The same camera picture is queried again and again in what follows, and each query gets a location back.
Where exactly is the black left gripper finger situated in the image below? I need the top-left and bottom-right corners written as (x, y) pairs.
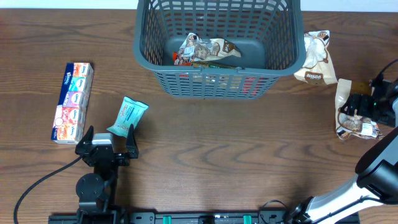
top-left (126, 124), bottom-right (137, 155)
top-left (79, 126), bottom-right (94, 149)

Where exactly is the beige snack bag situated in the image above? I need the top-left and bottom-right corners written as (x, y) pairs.
top-left (335, 78), bottom-right (384, 140)

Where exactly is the red spaghetti package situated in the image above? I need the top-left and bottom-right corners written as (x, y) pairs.
top-left (172, 51), bottom-right (268, 94)

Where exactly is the white brown snack bag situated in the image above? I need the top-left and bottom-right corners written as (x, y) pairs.
top-left (173, 33), bottom-right (241, 65)

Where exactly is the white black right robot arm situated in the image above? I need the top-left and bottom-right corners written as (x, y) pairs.
top-left (285, 78), bottom-right (397, 223)

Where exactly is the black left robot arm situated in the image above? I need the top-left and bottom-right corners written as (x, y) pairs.
top-left (75, 125), bottom-right (139, 223)

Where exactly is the teal wet wipes pack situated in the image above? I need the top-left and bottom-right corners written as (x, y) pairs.
top-left (107, 96), bottom-right (149, 138)

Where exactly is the Kleenex tissue multipack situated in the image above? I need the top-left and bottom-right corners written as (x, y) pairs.
top-left (51, 62), bottom-right (94, 144)

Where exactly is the white snack bag top right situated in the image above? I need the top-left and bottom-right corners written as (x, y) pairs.
top-left (294, 30), bottom-right (338, 85)

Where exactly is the grey plastic basket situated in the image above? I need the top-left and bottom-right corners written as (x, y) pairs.
top-left (133, 0), bottom-right (305, 99)

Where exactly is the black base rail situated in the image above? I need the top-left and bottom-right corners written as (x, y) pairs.
top-left (48, 211), bottom-right (360, 224)

